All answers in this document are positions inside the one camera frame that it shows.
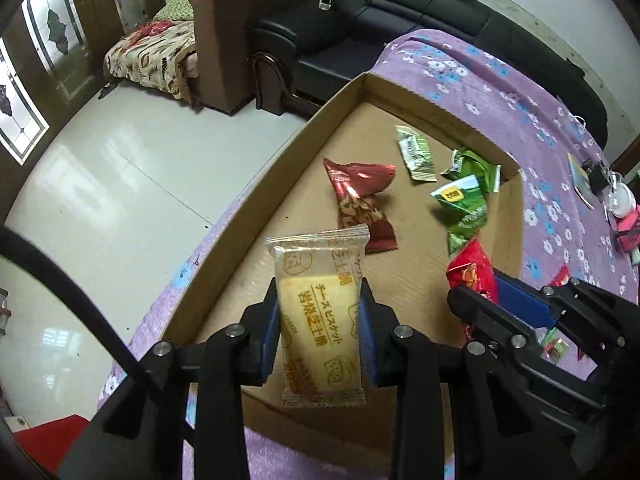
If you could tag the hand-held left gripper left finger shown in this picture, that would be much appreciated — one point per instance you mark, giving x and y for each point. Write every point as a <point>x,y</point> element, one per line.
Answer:
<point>270,330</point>

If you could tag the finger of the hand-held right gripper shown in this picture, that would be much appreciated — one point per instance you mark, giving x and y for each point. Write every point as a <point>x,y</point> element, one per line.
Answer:
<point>522,302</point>
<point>500,330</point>

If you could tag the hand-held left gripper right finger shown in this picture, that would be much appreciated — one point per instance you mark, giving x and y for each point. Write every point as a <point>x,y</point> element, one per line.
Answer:
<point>367,330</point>

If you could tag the cream biscuit packet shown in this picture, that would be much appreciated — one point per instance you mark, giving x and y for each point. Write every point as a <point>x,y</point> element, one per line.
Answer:
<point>310,310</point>

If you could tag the green striped candy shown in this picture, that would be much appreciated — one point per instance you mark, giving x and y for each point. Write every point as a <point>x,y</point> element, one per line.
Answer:
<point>555,347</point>

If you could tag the bright red snack packet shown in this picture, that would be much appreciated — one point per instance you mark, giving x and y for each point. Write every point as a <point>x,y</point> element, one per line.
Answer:
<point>470,270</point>

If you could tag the cardboard box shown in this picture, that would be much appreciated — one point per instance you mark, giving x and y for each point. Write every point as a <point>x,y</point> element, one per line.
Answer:
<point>400,270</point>

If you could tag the large green pea snack packet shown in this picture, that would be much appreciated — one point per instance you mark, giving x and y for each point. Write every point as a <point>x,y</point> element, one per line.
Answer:
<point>462,215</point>

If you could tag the dark red snack packet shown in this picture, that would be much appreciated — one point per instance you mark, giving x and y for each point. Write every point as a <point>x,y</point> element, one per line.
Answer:
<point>360,195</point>

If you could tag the small green pea snack packet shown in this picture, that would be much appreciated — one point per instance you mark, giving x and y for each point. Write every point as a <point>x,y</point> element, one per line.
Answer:
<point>472,167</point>

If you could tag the small green white snack packet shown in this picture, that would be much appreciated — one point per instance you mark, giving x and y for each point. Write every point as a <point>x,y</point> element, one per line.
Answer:
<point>415,155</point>

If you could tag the mint green pouch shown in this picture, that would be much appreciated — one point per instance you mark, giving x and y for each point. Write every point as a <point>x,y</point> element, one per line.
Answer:
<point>635,257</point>

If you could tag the pink bottle with knitted sleeve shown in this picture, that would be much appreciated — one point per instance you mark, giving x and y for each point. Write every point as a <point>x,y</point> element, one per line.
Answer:
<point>631,230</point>

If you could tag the thin notebook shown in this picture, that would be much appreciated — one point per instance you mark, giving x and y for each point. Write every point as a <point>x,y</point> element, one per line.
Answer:
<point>580,180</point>

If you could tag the white round container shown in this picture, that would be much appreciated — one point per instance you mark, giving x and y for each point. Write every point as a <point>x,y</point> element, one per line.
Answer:
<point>622,200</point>

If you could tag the black cup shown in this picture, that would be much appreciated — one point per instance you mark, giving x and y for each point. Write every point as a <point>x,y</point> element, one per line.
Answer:
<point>597,177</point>

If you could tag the red stool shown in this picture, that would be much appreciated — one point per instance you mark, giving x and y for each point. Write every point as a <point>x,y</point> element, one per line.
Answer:
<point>50,440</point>

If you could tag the wooden stool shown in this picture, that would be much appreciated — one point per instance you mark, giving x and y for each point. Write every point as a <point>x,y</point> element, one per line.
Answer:
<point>3,310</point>

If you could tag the dark slippers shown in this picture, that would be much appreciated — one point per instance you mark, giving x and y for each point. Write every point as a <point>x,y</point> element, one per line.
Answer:
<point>107,91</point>

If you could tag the leaf patterned blanket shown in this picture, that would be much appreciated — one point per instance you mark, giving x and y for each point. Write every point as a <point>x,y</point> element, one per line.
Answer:
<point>145,60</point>

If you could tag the brown armchair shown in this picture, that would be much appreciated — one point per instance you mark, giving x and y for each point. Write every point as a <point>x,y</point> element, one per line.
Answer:
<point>225,35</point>

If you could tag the black leather sofa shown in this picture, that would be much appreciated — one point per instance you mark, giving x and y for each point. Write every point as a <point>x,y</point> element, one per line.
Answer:
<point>400,10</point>

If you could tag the red cloth bundle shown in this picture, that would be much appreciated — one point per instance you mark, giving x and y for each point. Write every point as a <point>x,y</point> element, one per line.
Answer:
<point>155,27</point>

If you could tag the small white clip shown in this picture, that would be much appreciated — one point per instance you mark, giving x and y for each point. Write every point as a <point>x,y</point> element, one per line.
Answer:
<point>325,2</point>

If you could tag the green patterned cushion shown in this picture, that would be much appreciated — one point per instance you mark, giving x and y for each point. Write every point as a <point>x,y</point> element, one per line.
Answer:
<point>172,9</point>

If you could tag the wooden glass-panel door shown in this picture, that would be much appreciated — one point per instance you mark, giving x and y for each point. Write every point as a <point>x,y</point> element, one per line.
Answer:
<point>75,35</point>

